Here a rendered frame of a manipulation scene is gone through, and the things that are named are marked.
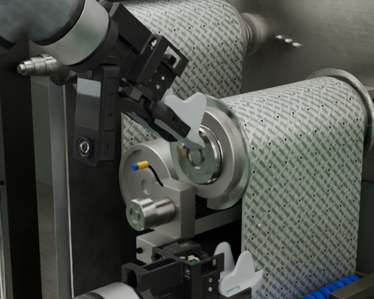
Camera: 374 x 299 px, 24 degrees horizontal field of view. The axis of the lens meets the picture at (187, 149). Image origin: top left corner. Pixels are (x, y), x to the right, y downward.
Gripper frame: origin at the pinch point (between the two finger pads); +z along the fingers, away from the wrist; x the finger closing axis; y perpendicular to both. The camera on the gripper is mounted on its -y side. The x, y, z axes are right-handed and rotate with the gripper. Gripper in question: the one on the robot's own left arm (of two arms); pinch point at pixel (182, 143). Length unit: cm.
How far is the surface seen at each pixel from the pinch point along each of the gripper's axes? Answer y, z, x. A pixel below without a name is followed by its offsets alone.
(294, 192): 2.8, 15.9, -6.2
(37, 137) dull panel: 4, 45, 93
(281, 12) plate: 32.0, 21.2, 17.4
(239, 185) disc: -1.0, 6.5, -5.6
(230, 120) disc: 5.0, 1.5, -3.8
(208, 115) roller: 4.6, 0.5, -1.0
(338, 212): 5.0, 26.4, -6.2
